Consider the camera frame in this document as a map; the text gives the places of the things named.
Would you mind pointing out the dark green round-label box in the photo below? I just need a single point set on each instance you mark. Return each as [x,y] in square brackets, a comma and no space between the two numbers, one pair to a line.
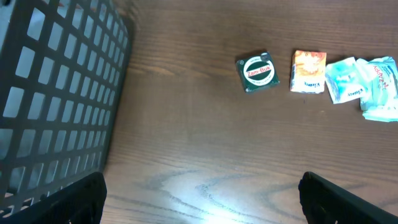
[257,72]

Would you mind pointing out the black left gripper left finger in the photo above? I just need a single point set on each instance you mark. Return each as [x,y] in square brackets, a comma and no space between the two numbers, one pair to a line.
[81,202]

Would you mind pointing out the teal wipes pouch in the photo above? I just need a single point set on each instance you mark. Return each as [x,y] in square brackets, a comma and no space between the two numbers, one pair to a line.
[380,103]

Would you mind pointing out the small teal tissue pack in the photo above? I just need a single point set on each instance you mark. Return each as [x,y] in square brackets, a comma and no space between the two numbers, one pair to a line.
[344,81]

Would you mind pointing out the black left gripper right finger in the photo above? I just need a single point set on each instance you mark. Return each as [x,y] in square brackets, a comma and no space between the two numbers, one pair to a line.
[324,202]

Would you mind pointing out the grey plastic shopping basket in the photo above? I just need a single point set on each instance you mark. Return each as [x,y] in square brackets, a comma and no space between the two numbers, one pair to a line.
[62,69]

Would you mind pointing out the orange small tissue pack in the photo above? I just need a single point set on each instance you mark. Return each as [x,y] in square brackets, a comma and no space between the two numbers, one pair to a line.
[308,72]

